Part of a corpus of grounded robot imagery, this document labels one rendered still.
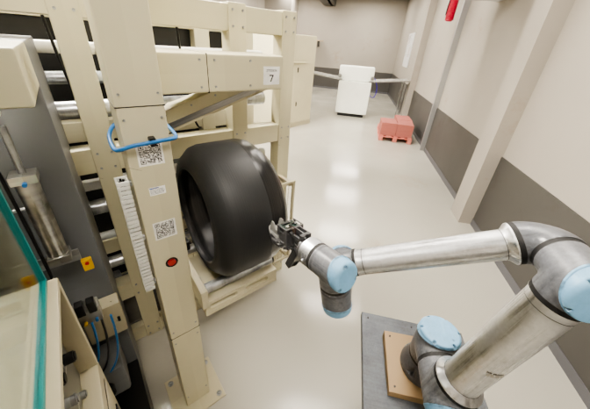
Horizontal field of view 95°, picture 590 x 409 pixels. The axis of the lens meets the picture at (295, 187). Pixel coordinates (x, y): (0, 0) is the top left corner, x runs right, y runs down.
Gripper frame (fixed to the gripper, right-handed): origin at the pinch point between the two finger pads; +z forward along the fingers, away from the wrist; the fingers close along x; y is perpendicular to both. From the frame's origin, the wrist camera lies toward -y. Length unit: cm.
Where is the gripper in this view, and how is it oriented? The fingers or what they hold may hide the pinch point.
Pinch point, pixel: (272, 228)
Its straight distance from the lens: 101.6
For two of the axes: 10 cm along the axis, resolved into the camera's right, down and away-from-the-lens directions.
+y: -0.1, -9.2, -3.9
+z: -6.1, -3.0, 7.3
